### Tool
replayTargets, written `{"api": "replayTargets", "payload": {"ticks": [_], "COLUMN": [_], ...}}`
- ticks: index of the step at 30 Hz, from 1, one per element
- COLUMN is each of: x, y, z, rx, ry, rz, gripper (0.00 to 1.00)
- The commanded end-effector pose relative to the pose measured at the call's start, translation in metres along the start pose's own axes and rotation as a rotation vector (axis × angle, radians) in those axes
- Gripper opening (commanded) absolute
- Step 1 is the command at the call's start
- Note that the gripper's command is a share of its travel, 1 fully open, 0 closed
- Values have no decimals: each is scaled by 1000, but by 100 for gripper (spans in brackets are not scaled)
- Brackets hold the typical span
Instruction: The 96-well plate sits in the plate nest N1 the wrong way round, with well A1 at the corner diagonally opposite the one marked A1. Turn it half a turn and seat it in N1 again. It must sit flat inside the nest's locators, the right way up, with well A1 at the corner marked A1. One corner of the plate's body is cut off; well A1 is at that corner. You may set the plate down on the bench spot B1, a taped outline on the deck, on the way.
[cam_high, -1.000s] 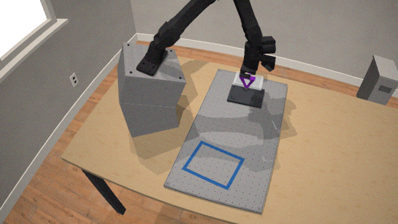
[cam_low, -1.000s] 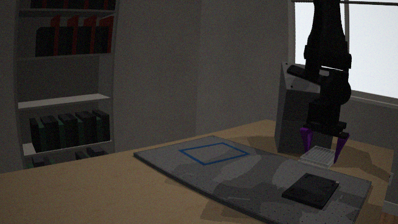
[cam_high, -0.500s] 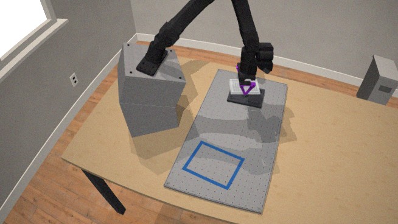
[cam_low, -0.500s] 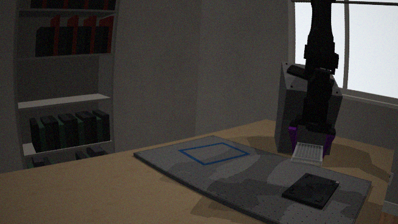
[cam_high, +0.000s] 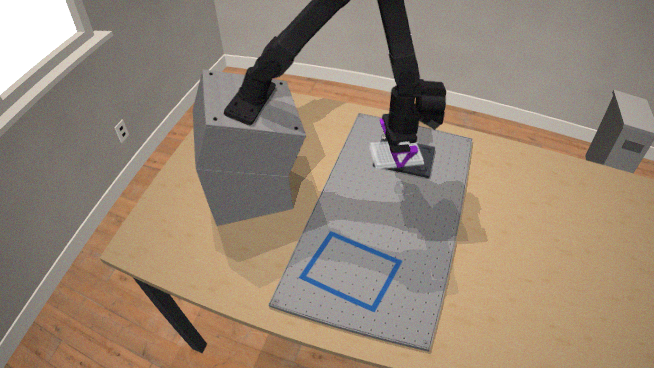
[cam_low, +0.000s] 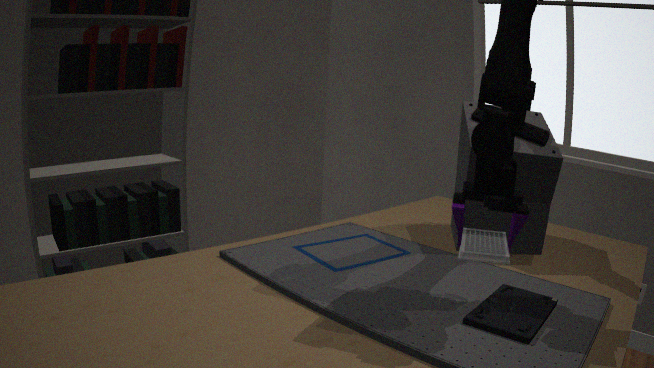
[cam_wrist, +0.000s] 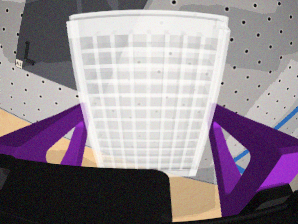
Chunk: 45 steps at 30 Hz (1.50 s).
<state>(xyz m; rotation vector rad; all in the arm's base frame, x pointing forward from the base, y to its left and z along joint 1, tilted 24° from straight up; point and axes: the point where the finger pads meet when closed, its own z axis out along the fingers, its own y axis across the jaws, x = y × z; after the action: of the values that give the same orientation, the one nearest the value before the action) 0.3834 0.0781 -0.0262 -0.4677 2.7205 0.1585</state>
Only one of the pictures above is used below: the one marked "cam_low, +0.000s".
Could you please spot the blue tape outline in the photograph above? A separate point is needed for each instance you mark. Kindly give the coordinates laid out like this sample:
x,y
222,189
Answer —
x,y
299,248

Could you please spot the white well plate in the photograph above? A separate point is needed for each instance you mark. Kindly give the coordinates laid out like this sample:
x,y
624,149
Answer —
x,y
484,247

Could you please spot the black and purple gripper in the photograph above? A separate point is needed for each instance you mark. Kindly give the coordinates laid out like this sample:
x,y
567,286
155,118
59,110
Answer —
x,y
514,206

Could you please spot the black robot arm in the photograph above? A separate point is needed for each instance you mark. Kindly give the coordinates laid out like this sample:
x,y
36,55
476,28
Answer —
x,y
503,85

